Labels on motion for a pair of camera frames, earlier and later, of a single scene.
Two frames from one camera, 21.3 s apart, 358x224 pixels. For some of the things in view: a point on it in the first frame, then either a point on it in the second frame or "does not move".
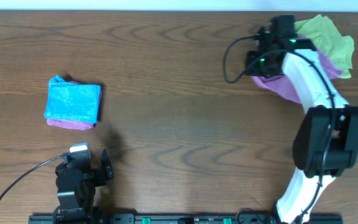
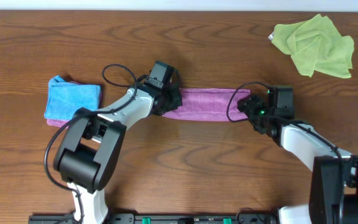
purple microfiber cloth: x=279 y=86 -> x=209 y=104
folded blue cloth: x=72 y=101 does not move
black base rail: x=183 y=218 does not move
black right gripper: x=253 y=71 -> x=248 y=106
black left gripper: x=92 y=173 -> x=173 y=99
